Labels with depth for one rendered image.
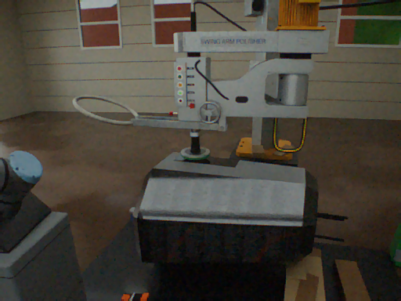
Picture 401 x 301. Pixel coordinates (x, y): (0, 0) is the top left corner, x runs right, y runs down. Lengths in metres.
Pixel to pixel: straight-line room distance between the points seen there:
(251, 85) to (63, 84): 8.37
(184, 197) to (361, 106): 7.27
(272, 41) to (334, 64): 6.45
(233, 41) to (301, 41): 0.40
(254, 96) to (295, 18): 0.52
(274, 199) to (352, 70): 6.90
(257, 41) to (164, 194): 1.11
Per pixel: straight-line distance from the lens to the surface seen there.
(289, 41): 1.79
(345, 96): 8.36
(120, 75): 8.73
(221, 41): 1.79
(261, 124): 2.49
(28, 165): 1.30
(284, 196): 1.71
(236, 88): 1.80
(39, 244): 1.42
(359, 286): 2.31
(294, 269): 2.08
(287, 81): 1.84
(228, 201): 1.70
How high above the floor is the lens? 1.58
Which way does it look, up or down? 19 degrees down
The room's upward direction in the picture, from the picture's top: straight up
